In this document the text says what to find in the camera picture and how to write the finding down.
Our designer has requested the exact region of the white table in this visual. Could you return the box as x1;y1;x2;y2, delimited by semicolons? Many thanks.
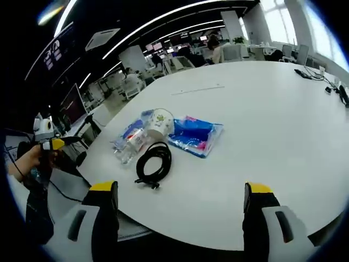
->
76;60;349;252

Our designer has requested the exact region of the white printed paper cup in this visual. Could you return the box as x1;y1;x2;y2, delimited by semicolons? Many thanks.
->
146;108;175;141

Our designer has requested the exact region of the hanging ceiling display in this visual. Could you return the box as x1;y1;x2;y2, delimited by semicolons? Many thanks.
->
40;24;75;72

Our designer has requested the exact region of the dark monitor screen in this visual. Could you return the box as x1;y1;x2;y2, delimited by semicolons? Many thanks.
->
58;83;88;127

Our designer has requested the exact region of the clear plastic water bottle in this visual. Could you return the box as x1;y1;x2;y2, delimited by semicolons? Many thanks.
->
111;127;149;165

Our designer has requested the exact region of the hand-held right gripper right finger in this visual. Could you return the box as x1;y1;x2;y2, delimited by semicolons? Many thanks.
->
242;181;314;262

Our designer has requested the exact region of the blue tissue pack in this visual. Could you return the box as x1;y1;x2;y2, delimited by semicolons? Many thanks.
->
166;115;224;159

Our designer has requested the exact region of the bagged blue mouse packet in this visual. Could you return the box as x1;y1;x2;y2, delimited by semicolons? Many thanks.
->
119;109;155;142

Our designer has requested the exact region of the black device with cables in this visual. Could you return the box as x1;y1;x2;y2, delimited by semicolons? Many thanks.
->
293;67;333;82

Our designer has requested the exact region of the ceiling air conditioner vent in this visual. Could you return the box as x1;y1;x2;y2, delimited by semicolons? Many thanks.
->
85;28;121;52

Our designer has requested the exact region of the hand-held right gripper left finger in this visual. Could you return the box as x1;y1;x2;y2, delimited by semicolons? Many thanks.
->
43;180;119;262

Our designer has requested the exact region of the long black device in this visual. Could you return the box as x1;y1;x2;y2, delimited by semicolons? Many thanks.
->
338;84;349;108

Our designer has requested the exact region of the person's left hand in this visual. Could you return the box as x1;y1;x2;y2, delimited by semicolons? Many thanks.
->
27;144;59;175

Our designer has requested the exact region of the grey mesh chair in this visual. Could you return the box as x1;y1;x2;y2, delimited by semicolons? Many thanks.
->
48;166;91;204

